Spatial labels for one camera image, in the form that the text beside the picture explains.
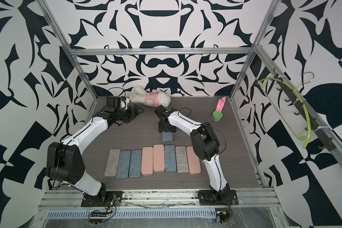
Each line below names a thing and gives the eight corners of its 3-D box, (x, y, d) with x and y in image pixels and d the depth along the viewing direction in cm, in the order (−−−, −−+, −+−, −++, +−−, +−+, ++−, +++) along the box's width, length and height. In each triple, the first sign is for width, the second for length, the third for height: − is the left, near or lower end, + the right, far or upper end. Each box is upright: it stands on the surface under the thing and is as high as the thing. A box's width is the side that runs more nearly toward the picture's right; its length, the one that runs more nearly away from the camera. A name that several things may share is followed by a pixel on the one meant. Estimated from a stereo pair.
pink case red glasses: (188, 174, 84) (188, 172, 81) (186, 149, 94) (186, 146, 91) (200, 174, 84) (201, 172, 81) (197, 149, 94) (198, 146, 91)
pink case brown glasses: (141, 175, 83) (140, 174, 80) (142, 149, 93) (141, 147, 91) (153, 174, 83) (152, 173, 81) (153, 148, 93) (152, 146, 91)
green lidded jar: (212, 121, 106) (214, 118, 103) (211, 114, 111) (212, 110, 108) (222, 121, 106) (223, 118, 103) (220, 114, 111) (221, 110, 108)
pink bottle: (214, 114, 111) (218, 104, 103) (216, 105, 117) (220, 95, 109) (220, 115, 110) (224, 106, 102) (222, 106, 116) (226, 96, 108)
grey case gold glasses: (163, 172, 84) (163, 171, 82) (164, 146, 94) (164, 144, 92) (176, 172, 84) (176, 171, 82) (176, 146, 94) (176, 144, 92)
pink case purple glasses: (153, 172, 84) (153, 171, 82) (153, 146, 94) (153, 144, 92) (165, 171, 84) (165, 170, 82) (164, 145, 94) (163, 143, 93)
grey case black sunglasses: (177, 172, 84) (177, 171, 82) (175, 147, 94) (175, 146, 91) (188, 172, 84) (188, 170, 82) (185, 147, 94) (185, 145, 92)
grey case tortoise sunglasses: (117, 179, 81) (115, 177, 79) (120, 152, 91) (119, 150, 89) (128, 178, 82) (127, 176, 80) (131, 151, 92) (130, 149, 90)
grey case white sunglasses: (129, 177, 82) (128, 176, 80) (132, 151, 92) (131, 149, 90) (140, 176, 82) (139, 175, 80) (142, 151, 92) (141, 149, 90)
